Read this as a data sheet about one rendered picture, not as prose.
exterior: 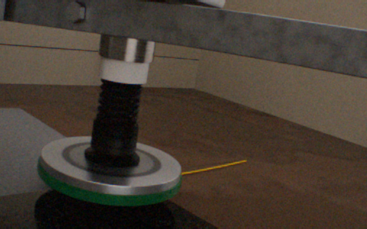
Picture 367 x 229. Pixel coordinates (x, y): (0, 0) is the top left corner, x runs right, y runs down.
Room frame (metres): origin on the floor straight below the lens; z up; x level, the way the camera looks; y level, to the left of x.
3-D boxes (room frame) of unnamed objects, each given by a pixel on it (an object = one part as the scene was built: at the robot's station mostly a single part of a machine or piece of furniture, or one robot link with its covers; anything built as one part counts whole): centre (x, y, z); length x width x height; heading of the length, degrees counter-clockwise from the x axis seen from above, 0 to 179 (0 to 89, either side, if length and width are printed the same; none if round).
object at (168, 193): (0.61, 0.09, 0.85); 0.22 x 0.22 x 0.04
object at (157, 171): (0.61, 0.09, 0.86); 0.21 x 0.21 x 0.01
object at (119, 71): (0.61, 0.09, 1.00); 0.07 x 0.07 x 0.04
